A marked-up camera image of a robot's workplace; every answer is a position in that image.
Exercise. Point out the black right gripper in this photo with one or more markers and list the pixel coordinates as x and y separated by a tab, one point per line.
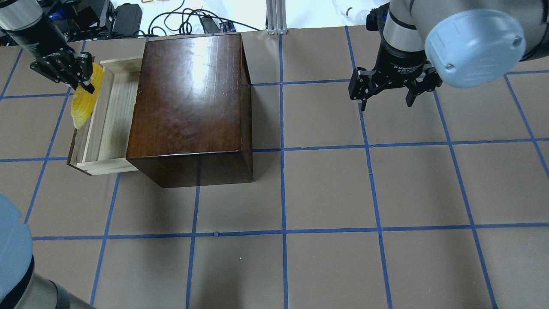
399	64

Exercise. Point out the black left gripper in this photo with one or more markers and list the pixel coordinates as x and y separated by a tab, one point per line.
37	44

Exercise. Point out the yellow corn cob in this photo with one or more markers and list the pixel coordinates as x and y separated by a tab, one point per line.
83	102

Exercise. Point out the dark wooden drawer box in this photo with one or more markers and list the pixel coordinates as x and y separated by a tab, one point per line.
180	114

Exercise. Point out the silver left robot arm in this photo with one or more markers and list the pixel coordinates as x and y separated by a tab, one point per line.
23	8

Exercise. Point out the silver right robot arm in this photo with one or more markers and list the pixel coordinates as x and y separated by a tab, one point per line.
462	43

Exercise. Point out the white light bulb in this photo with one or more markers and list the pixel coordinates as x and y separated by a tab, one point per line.
357	16

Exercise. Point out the aluminium frame post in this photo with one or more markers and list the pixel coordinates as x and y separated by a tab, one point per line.
276	23

